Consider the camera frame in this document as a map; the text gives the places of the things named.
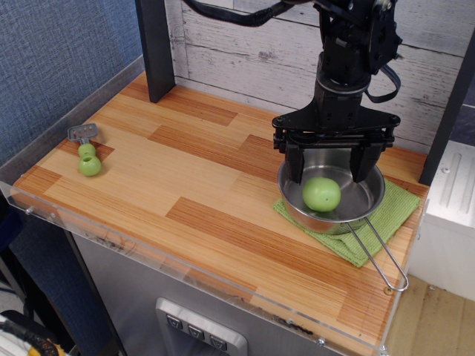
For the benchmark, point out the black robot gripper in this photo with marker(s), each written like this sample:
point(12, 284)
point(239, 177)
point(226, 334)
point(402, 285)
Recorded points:
point(334, 120)

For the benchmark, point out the green toy pear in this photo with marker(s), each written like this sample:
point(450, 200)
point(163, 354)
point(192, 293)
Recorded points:
point(321, 194)

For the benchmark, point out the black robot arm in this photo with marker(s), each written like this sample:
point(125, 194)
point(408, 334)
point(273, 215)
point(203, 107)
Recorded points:
point(359, 40)

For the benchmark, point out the stainless steel pot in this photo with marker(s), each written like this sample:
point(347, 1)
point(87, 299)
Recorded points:
point(358, 200)

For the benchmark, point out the green woven cloth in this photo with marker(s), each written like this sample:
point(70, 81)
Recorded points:
point(395, 208)

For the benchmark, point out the white ridged box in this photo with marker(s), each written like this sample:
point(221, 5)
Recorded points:
point(443, 253)

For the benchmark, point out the silver dispenser button panel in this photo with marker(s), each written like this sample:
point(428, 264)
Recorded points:
point(174, 317)

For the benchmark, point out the stainless steel cabinet front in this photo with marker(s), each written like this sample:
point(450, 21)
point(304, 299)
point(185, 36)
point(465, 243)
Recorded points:
point(129, 290)

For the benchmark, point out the yellow black object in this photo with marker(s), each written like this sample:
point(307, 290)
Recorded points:
point(42, 347)

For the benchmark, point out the black right post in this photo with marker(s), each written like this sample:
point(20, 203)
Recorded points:
point(448, 121)

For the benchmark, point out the black post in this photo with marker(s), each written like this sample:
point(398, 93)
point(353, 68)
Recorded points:
point(156, 47)
point(448, 121)

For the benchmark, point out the black left post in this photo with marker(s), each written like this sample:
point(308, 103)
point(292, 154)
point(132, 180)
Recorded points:
point(156, 47)

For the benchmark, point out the green handled toy spatula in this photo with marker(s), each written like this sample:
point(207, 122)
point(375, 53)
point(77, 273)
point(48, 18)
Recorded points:
point(89, 164)

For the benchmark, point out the clear acrylic guard rail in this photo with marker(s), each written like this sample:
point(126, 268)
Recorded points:
point(189, 183)

